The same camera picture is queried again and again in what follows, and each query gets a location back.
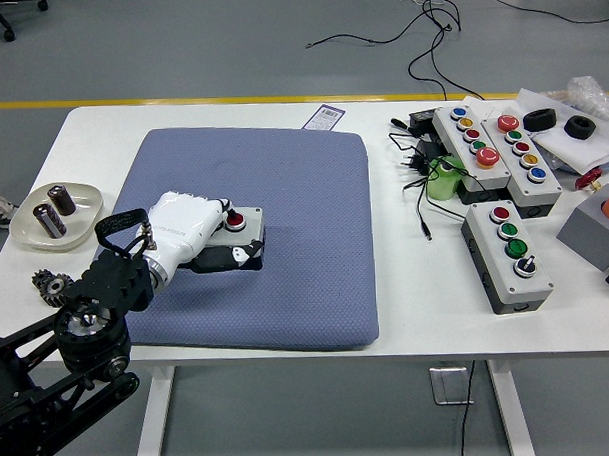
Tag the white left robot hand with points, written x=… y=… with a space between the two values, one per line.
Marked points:
x=182 y=224

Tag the grey four-button control box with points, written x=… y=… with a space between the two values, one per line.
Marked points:
x=490 y=241
x=252 y=226

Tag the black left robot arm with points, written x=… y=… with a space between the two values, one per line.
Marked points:
x=93 y=335

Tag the five-button box, blue end button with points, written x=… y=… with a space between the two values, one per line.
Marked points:
x=461 y=142

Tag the five-button box, mushroom end button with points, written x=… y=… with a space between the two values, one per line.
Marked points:
x=543 y=189

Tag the cream shallow dish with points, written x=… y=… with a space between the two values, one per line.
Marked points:
x=84 y=215

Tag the brown cylindrical capacitor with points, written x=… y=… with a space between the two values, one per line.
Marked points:
x=50 y=222
x=62 y=200

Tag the blue-grey textured mat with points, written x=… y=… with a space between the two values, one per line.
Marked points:
x=305 y=258

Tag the black metal gear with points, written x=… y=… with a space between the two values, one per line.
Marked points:
x=49 y=287

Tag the purple barcode label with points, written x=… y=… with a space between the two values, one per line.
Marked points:
x=324 y=116

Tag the white table leg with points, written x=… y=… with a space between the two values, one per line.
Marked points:
x=153 y=423
x=513 y=411

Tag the green plastic holder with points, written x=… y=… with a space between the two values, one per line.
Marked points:
x=440 y=185

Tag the black power brick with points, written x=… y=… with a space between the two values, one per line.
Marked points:
x=423 y=120

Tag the metal floor socket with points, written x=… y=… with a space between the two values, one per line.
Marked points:
x=440 y=386

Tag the white paper sheet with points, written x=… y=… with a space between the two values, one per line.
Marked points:
x=572 y=151

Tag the grey block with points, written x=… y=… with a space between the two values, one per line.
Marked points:
x=585 y=238

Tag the small red part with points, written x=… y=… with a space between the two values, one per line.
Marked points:
x=588 y=179

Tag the clear bubble wrap bag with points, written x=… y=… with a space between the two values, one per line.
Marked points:
x=587 y=95

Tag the black wall plug adapter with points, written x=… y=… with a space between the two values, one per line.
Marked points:
x=428 y=148

